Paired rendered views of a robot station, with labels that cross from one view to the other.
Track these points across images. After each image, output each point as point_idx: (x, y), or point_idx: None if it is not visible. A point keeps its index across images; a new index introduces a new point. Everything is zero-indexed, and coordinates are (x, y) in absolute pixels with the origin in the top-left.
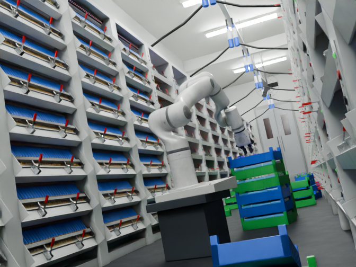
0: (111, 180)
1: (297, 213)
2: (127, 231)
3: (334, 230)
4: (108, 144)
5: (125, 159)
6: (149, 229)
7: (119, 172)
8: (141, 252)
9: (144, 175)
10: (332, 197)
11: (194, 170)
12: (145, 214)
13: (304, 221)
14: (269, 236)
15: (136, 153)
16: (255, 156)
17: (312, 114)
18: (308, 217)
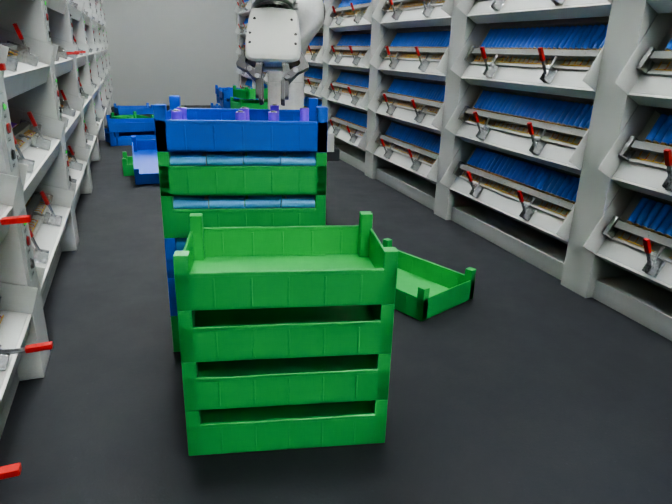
0: (537, 95)
1: (193, 487)
2: (502, 208)
3: (91, 243)
4: (511, 11)
5: (601, 43)
6: (578, 254)
7: (525, 81)
8: (459, 243)
9: (668, 103)
10: (71, 201)
11: (268, 104)
12: (583, 213)
13: (144, 315)
14: None
15: (629, 24)
16: (229, 114)
17: (51, 46)
18: (133, 361)
